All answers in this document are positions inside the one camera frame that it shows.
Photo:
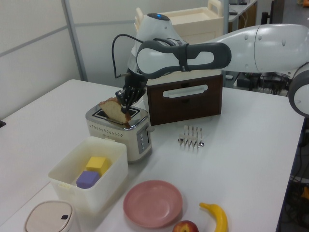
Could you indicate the yellow banana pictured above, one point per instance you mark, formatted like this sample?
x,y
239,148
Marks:
x,y
220,217

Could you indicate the brown-crusted bread slice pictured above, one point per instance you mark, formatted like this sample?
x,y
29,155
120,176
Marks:
x,y
111,110

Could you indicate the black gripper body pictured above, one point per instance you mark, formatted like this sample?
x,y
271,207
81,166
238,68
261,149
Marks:
x,y
135,87

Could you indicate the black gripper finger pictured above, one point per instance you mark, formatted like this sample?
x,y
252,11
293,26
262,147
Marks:
x,y
125,106
120,94

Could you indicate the purple cube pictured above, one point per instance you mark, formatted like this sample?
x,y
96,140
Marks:
x,y
87,178

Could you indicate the wooden background desk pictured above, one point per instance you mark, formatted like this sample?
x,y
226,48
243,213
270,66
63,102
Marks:
x,y
241,9

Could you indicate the cream toy kitchen cart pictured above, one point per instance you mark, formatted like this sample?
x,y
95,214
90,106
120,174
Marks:
x,y
193,19

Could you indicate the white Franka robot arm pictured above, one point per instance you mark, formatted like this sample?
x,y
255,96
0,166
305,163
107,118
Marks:
x,y
265,48

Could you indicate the yellow cube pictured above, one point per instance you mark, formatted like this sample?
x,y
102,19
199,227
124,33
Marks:
x,y
95,162

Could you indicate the black camera stand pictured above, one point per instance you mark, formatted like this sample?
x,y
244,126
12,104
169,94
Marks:
x,y
2,124

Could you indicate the pink plate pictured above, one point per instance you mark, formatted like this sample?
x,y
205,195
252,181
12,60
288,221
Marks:
x,y
153,203

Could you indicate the red apple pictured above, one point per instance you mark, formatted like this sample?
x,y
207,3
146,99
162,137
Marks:
x,y
186,227

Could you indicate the metal toast rack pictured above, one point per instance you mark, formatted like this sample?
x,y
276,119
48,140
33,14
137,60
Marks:
x,y
190,141

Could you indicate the white plastic storage box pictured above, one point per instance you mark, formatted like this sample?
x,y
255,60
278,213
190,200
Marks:
x,y
101,188

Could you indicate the chrome and cream toaster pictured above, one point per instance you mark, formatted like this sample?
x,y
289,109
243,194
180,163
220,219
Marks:
x,y
108,134

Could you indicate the cream lidded canister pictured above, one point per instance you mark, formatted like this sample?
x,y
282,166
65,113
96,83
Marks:
x,y
48,217

